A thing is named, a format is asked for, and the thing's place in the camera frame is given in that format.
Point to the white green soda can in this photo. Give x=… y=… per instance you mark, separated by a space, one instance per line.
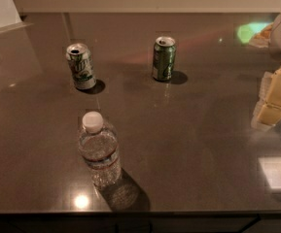
x=80 y=63

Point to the clear plastic water bottle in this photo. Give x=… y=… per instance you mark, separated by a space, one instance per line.
x=99 y=147

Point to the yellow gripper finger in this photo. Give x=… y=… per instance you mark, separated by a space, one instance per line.
x=267 y=112

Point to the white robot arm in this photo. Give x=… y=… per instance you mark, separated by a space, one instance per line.
x=270 y=37

